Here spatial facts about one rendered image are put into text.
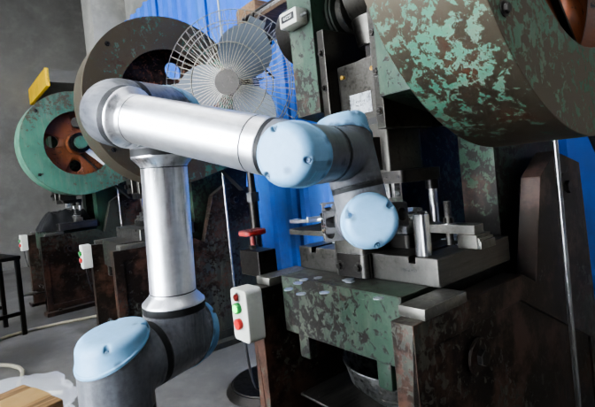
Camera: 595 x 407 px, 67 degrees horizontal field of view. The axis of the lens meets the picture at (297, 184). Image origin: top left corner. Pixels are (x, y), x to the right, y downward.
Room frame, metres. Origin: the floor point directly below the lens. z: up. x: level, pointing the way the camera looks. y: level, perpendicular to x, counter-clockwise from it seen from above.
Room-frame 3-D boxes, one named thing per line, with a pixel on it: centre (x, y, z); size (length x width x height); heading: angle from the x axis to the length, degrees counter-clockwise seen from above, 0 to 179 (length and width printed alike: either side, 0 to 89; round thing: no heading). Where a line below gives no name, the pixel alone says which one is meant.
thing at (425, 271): (1.17, -0.24, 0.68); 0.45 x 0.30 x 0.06; 39
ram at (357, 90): (1.14, -0.21, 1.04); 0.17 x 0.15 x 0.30; 129
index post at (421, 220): (0.95, -0.25, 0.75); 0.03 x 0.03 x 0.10; 39
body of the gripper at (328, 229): (0.79, -0.08, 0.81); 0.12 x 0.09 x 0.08; 1
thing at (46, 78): (6.25, 2.97, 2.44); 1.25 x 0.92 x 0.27; 39
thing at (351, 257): (1.06, -0.11, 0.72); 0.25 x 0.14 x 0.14; 129
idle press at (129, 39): (2.74, 0.56, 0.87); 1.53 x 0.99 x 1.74; 127
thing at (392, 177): (1.17, -0.25, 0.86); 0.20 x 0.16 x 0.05; 39
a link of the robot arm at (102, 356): (0.74, 0.32, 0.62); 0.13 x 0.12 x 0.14; 150
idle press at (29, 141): (4.08, 1.72, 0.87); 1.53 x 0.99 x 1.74; 132
